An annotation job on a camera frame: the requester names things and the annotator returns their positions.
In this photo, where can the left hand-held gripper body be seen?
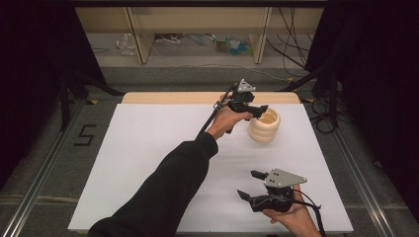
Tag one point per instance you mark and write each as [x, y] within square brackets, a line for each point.
[242, 104]

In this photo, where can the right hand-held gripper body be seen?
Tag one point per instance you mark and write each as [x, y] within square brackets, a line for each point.
[283, 179]

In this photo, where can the cream ribbed cup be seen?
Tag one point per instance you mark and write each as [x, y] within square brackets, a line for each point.
[265, 130]

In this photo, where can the person's left hand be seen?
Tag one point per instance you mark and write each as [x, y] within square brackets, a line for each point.
[225, 120]

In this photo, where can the person's right hand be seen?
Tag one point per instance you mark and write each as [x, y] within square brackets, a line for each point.
[296, 219]

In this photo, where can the green and blue clutter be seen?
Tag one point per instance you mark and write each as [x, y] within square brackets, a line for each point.
[232, 45]

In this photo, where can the light wooden table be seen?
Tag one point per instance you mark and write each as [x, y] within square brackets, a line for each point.
[171, 98]

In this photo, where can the black metal stand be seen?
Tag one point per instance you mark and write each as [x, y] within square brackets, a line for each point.
[333, 98]
[65, 105]

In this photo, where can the light wooden shelf unit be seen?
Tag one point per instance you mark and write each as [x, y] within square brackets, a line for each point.
[204, 19]

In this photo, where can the white board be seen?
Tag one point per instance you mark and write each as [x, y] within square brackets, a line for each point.
[131, 158]

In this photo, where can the black curtain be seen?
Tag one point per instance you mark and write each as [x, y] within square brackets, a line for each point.
[29, 65]
[378, 82]

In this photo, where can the clear plastic bag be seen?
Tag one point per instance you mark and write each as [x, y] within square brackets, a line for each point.
[126, 44]

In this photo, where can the metal floor rail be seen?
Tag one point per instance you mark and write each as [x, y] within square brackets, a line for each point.
[362, 184]
[39, 184]

